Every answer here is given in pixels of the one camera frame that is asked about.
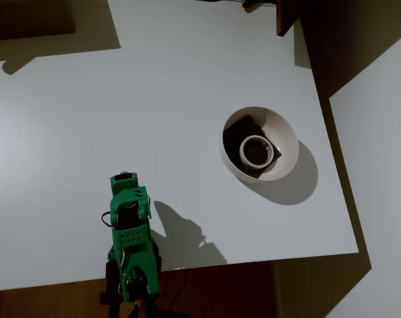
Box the white masking tape roll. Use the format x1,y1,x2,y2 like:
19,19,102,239
238,134,275,169

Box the black pad in bowl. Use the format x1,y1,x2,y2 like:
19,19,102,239
222,114,283,180

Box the beige round bowl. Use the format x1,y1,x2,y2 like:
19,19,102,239
219,106,300,184

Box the dark furniture block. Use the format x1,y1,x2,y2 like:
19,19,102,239
0,0,77,41

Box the brown wooden furniture panel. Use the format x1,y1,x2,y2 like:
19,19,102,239
276,0,303,38

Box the thin black floor cable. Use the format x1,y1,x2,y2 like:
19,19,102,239
167,267,192,313

